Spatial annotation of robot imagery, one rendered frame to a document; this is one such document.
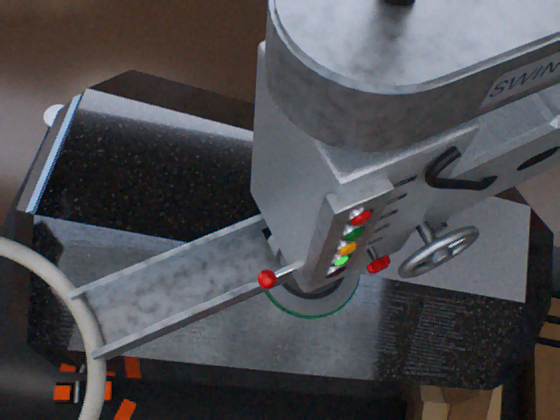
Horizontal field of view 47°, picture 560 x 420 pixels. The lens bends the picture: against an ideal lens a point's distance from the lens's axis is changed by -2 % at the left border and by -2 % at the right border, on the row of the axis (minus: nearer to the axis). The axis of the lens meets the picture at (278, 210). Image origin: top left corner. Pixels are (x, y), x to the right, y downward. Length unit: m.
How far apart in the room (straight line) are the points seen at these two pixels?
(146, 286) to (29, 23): 2.03
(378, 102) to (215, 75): 2.14
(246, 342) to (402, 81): 1.04
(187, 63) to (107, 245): 1.41
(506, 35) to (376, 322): 0.95
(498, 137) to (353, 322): 0.67
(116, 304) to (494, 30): 0.77
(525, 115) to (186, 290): 0.62
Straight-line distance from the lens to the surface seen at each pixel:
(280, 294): 1.35
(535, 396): 2.33
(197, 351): 1.58
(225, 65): 2.76
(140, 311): 1.14
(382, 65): 0.62
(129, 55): 2.83
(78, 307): 1.14
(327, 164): 0.73
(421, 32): 0.65
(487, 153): 0.98
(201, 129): 1.58
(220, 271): 1.16
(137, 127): 1.60
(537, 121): 1.02
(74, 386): 2.28
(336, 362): 1.56
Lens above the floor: 2.22
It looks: 66 degrees down
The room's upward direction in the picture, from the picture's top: 9 degrees clockwise
